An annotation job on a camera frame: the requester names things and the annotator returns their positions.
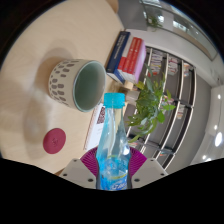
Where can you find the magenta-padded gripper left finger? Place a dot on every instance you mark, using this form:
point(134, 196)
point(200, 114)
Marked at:
point(77, 171)

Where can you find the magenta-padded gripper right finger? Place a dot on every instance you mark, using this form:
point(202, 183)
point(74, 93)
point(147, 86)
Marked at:
point(148, 171)

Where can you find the clear blue-capped drink bottle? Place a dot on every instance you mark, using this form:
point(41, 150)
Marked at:
point(113, 150)

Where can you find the flat round red coaster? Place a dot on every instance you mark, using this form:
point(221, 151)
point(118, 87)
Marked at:
point(54, 141)

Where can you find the open white booklet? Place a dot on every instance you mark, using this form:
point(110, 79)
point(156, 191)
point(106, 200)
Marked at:
point(95, 130)

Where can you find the group of ceiling lights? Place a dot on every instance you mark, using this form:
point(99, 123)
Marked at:
point(218, 138)

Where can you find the patterned ceramic mug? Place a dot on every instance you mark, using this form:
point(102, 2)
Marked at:
point(65, 81)

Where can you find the pink book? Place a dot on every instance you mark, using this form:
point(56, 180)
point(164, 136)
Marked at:
point(141, 63)

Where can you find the red book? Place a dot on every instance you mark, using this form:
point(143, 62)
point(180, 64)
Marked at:
point(128, 55)
point(136, 55)

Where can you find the navy blue book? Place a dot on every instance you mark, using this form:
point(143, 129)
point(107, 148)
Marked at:
point(118, 51)

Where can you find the small green potted plant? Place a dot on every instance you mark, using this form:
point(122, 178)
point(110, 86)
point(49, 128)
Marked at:
point(155, 21)

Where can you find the light wooden chair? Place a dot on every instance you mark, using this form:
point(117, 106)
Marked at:
point(112, 5)

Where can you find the grey wall shelf unit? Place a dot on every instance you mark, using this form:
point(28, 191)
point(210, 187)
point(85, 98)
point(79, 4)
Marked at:
point(180, 100)

